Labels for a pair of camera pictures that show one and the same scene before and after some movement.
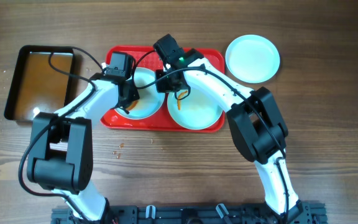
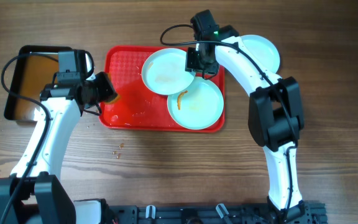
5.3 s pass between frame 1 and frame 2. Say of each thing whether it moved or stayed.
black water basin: stayed
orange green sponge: moved
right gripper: moved
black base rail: stayed
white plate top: moved
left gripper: moved
